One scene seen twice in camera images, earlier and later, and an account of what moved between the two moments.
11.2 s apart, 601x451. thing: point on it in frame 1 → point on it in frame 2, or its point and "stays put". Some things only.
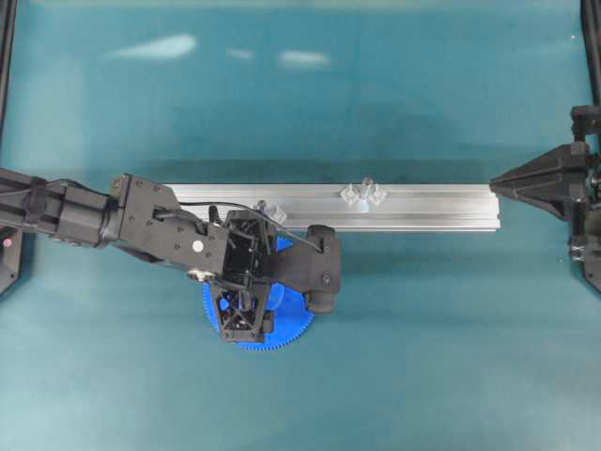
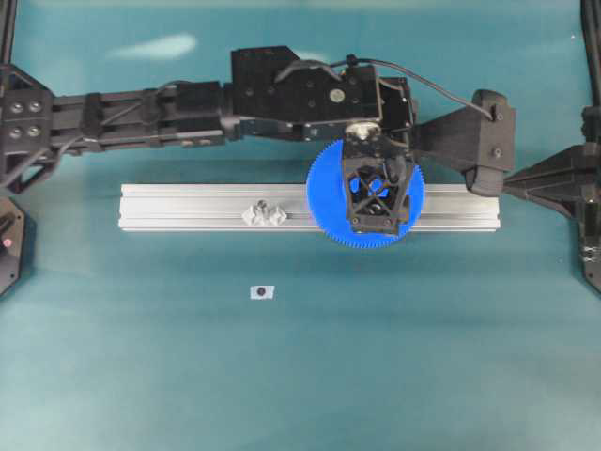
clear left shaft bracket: x=271 y=210 stays put
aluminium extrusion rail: x=357 y=207 stays put
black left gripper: x=247 y=241 → x=378 y=109
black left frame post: x=8 y=22 stays put
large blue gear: x=291 y=313 → x=326 y=193
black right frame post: x=591 y=11 stays put
